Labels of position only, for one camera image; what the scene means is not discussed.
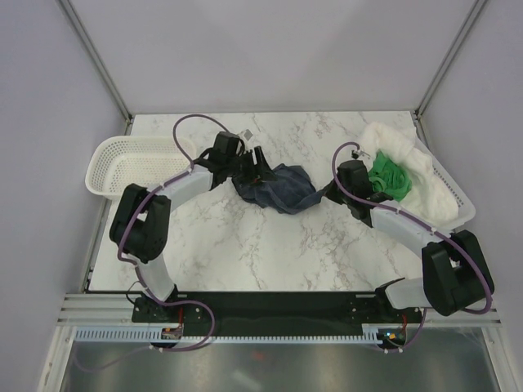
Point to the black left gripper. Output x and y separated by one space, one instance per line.
257 171

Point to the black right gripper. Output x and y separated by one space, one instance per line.
330 193

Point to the dark blue towel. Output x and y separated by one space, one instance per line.
291 193

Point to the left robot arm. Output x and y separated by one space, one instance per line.
141 224

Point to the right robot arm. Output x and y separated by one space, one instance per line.
455 275

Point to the green towel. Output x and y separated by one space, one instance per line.
388 178

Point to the white fluffy towel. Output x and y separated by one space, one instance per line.
429 198

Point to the white perforated basket right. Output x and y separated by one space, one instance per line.
466 209

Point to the white perforated basket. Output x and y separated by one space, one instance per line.
466 209
142 160

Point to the white perforated basket left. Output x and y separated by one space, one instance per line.
142 160

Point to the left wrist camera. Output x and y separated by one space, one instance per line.
246 135

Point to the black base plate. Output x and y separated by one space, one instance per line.
273 311

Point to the aluminium front rail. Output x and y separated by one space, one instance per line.
114 310

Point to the right aluminium frame post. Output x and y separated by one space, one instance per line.
472 16

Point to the aluminium frame post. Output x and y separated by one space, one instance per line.
472 16
73 18

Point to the left aluminium frame post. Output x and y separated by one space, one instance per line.
73 18

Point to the white slotted cable duct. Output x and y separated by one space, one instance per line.
163 335

